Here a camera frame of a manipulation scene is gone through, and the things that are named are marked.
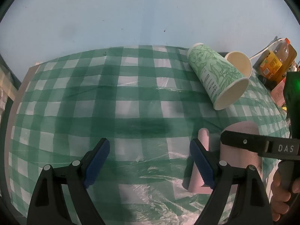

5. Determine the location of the pink mug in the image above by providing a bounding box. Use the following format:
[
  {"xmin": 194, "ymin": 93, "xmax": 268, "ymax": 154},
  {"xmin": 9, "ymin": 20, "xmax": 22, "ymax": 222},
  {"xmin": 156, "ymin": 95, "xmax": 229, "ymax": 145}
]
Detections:
[{"xmin": 188, "ymin": 121, "xmax": 263, "ymax": 194}]

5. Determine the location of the green paper cup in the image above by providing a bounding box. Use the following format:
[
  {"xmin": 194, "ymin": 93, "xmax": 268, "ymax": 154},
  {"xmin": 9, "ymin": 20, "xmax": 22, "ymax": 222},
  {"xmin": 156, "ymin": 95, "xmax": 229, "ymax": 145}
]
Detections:
[{"xmin": 187, "ymin": 43, "xmax": 249, "ymax": 110}]

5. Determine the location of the red paper cup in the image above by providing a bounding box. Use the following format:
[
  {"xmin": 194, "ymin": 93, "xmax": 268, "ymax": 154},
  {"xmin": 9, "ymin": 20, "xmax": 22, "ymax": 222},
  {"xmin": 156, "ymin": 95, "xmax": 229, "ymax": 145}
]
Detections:
[{"xmin": 225, "ymin": 51, "xmax": 252, "ymax": 78}]

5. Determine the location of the right hand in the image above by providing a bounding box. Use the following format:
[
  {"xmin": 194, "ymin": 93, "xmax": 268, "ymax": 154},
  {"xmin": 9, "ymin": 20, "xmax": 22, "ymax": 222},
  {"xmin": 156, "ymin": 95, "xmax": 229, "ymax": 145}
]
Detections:
[{"xmin": 271, "ymin": 170, "xmax": 291, "ymax": 221}]

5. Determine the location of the pink drink carton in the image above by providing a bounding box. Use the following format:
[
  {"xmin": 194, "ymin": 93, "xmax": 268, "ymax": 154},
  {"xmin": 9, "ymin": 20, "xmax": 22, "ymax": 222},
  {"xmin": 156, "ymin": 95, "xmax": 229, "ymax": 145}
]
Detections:
[{"xmin": 271, "ymin": 78, "xmax": 286, "ymax": 107}]

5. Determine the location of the orange juice bottle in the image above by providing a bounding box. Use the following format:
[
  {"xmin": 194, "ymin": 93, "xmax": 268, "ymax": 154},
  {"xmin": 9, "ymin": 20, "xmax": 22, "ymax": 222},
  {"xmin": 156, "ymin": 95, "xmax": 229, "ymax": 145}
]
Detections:
[{"xmin": 258, "ymin": 38, "xmax": 297, "ymax": 82}]

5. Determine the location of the grey striped curtain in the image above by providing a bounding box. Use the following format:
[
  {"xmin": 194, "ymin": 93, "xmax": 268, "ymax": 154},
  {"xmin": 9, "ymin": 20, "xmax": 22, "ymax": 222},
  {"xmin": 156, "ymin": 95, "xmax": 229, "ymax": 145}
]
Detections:
[{"xmin": 0, "ymin": 56, "xmax": 20, "ymax": 114}]

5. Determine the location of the green checkered tablecloth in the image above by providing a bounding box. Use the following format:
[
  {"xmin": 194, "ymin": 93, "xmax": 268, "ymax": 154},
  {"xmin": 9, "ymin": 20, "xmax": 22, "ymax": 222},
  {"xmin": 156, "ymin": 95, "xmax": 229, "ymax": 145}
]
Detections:
[{"xmin": 8, "ymin": 46, "xmax": 289, "ymax": 224}]

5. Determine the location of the white cable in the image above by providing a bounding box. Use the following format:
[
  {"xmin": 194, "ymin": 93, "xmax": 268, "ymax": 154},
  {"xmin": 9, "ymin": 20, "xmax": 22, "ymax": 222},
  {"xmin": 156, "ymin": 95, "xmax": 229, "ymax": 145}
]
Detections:
[{"xmin": 249, "ymin": 37, "xmax": 285, "ymax": 61}]

